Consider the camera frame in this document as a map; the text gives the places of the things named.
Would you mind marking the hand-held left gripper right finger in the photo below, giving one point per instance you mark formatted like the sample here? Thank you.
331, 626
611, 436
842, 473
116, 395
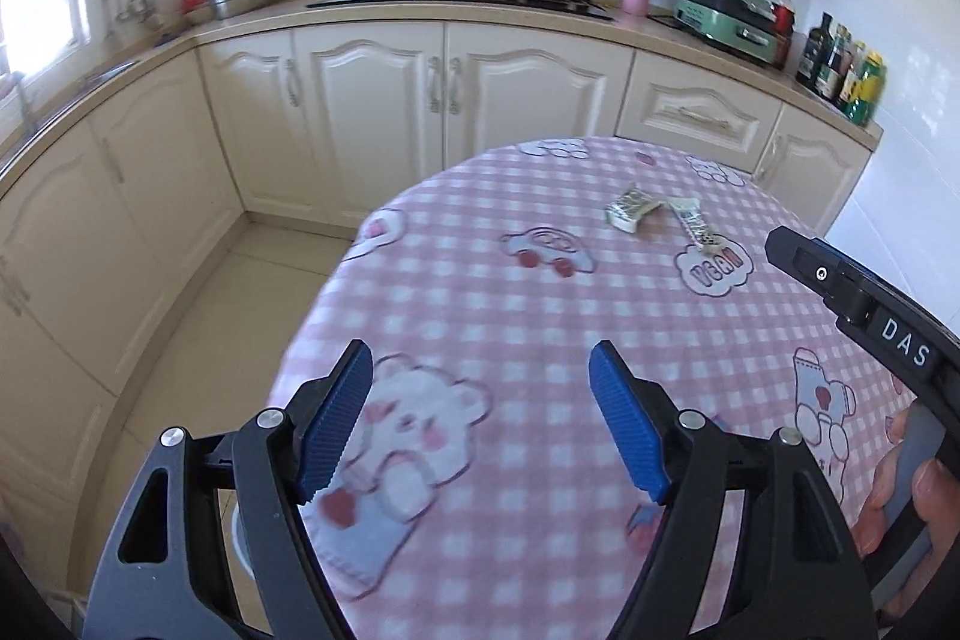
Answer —
626, 422

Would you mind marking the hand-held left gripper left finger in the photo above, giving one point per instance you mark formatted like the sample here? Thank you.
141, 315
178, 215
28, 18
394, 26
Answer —
334, 422

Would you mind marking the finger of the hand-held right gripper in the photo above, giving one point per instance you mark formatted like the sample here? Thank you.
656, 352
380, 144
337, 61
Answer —
806, 261

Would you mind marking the white plate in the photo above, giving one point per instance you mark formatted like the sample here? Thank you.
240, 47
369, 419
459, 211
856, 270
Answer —
241, 535

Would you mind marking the person's right hand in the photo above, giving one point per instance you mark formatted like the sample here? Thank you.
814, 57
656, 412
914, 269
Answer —
941, 497

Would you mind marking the flat white printed wrapper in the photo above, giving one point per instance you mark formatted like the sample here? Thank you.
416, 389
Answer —
694, 226

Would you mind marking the crumpled green and white wrapper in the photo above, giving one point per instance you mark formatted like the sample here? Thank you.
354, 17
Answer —
631, 209

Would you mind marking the yellow and green bottle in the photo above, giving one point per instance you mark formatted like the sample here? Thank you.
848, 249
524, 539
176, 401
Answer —
868, 89

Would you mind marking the brown sauce bottle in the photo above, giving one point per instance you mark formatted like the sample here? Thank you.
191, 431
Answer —
853, 78

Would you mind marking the dark bottle with label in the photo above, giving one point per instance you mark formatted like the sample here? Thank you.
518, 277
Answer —
836, 66

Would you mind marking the pink checked tablecloth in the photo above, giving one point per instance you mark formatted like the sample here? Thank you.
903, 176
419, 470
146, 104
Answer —
487, 280

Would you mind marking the dark glass bottle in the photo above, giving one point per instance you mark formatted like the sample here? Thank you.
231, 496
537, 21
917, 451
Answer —
814, 55

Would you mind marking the green electric grill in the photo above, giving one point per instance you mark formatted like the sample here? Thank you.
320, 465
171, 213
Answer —
724, 18

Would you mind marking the row of cream cabinet doors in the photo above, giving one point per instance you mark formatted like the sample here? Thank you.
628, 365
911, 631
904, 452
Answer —
375, 108

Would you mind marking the red bowl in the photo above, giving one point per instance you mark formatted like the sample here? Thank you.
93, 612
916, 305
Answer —
196, 6

